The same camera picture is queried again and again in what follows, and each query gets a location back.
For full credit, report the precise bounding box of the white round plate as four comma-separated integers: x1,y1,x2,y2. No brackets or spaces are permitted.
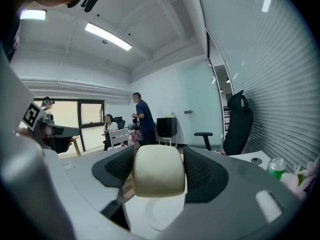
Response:
144,191,187,233

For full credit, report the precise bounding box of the white stool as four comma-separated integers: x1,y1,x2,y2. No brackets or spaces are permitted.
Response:
157,135,179,149

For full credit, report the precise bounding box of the green drink can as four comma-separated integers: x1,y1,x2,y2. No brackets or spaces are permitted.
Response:
265,156,287,181

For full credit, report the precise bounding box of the person's black printed shirt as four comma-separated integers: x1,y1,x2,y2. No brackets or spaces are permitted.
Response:
0,15,21,63

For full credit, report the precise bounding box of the pink flower bouquet in pot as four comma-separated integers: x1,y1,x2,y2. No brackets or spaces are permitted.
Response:
279,156,320,200

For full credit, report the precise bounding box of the small black desk chair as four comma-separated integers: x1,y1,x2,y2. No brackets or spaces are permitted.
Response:
113,116,126,130

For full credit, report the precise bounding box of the light wooden table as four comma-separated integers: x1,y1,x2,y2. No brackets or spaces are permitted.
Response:
69,135,82,157

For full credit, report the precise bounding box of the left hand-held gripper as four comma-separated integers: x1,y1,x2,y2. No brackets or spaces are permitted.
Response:
21,101,81,155

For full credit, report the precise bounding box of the long ceiling light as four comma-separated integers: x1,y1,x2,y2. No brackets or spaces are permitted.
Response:
84,21,133,52

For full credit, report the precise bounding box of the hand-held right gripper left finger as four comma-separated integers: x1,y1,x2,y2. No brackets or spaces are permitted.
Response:
59,145,136,232

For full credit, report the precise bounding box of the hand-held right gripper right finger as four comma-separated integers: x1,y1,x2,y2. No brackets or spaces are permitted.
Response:
154,145,302,240

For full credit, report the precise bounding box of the square ceiling light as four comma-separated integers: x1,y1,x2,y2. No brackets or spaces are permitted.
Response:
19,8,48,21

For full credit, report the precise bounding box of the black cabinet box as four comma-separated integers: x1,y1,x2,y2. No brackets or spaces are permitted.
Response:
156,116,178,138

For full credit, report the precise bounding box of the cream bread roll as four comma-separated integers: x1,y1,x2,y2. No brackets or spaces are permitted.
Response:
131,144,187,198

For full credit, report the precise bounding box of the checkered cloth table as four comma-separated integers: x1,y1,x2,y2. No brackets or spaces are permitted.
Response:
127,129,144,148

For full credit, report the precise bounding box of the black mesh office chair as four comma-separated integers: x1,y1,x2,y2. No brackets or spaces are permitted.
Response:
193,89,254,157

